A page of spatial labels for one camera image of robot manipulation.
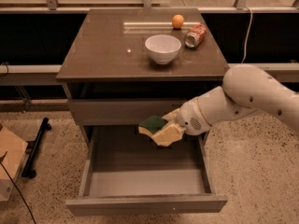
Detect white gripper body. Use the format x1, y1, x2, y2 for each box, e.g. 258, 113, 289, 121
176, 97, 211, 135

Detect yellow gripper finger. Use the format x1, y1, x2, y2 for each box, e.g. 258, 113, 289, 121
151, 122, 186, 147
163, 109, 179, 121

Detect green and yellow sponge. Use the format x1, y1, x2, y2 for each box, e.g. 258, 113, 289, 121
138, 116, 167, 138

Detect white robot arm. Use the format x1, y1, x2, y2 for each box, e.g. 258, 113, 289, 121
152, 64, 299, 147

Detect open grey middle drawer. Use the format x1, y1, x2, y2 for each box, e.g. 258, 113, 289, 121
66, 125, 227, 217

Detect grey drawer cabinet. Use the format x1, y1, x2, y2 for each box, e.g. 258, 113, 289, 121
57, 7, 228, 140

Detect closed grey top drawer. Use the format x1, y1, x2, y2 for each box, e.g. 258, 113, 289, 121
68, 99, 185, 126

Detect white ceramic bowl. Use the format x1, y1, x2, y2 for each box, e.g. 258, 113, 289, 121
145, 35, 181, 64

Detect red soda can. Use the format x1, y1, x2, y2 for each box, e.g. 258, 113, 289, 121
184, 24, 206, 49

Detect orange ball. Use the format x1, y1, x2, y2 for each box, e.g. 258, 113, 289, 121
172, 15, 184, 29

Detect black metal bar stand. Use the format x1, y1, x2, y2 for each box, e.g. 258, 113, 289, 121
21, 118, 51, 178

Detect cardboard box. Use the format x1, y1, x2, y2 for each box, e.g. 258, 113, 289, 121
0, 126, 27, 202

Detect white cable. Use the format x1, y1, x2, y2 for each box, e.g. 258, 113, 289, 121
240, 6, 253, 64

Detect black cable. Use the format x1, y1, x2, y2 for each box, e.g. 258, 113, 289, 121
0, 151, 37, 224

